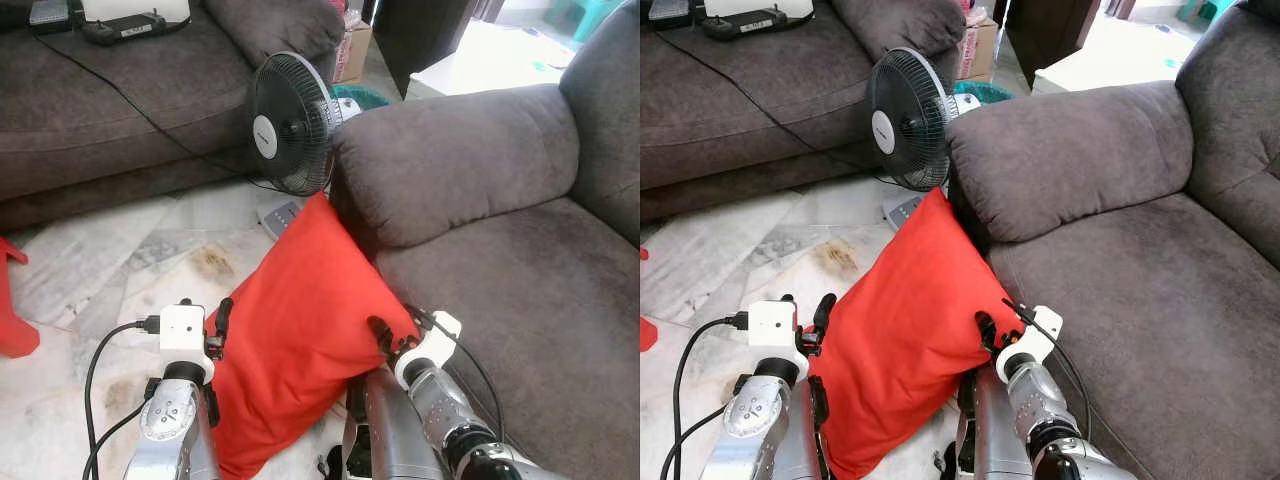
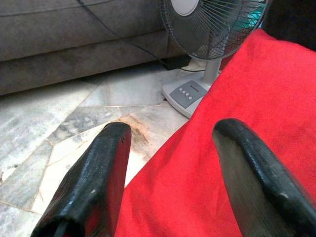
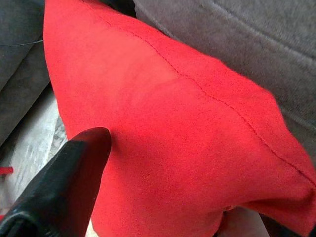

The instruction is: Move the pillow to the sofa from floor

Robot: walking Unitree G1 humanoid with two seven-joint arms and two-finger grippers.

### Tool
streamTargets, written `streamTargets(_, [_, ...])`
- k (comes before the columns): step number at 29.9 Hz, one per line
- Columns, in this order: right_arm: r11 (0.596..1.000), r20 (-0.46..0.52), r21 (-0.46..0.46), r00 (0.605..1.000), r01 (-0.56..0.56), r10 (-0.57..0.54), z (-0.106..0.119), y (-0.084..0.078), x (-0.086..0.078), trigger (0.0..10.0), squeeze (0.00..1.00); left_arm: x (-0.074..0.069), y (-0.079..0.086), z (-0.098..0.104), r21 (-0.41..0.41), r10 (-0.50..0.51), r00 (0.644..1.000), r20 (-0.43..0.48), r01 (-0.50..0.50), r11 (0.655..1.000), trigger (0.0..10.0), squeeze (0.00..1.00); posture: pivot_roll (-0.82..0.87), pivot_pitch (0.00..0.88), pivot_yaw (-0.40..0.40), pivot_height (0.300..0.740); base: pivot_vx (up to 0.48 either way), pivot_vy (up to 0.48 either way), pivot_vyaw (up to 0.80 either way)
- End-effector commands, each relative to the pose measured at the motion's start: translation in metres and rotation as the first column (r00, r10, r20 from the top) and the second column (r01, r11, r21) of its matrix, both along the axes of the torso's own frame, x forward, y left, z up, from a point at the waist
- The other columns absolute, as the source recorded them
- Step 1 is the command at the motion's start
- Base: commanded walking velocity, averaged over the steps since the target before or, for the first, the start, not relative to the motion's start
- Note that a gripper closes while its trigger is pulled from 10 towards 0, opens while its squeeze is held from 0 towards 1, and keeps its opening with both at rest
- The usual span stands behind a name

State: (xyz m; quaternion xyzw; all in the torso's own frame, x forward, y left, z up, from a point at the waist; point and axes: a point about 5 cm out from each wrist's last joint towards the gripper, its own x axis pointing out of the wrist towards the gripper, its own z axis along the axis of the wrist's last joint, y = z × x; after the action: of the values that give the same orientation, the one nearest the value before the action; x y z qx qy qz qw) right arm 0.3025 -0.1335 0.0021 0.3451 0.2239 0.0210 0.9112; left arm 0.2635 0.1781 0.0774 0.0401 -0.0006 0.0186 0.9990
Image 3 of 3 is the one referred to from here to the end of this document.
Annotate grey fabric sofa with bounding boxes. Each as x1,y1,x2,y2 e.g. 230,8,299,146
0,0,316,173

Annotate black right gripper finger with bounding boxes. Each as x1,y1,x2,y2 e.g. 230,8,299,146
0,127,111,237

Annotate red fabric pillow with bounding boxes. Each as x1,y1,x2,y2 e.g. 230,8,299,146
43,0,316,237

